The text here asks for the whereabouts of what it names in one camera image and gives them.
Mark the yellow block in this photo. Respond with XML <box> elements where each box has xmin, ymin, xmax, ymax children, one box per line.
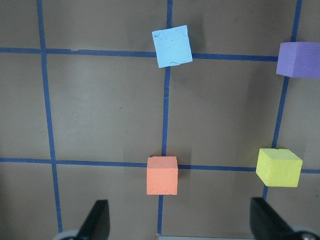
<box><xmin>255</xmin><ymin>148</ymin><xmax>303</xmax><ymax>188</ymax></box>

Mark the orange block near bases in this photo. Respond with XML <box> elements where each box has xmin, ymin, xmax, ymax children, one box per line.
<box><xmin>146</xmin><ymin>156</ymin><xmax>178</xmax><ymax>196</ymax></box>

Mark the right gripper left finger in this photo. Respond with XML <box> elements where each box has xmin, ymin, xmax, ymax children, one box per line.
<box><xmin>77</xmin><ymin>199</ymin><xmax>110</xmax><ymax>240</ymax></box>

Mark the purple block near teal tray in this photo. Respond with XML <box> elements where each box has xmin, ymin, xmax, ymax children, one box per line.
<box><xmin>276</xmin><ymin>41</ymin><xmax>320</xmax><ymax>79</ymax></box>

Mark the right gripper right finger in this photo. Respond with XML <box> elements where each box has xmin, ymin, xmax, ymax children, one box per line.
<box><xmin>249</xmin><ymin>197</ymin><xmax>300</xmax><ymax>240</ymax></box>

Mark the light blue block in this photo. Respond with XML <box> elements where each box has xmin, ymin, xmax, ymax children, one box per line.
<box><xmin>152</xmin><ymin>25</ymin><xmax>193</xmax><ymax>68</ymax></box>

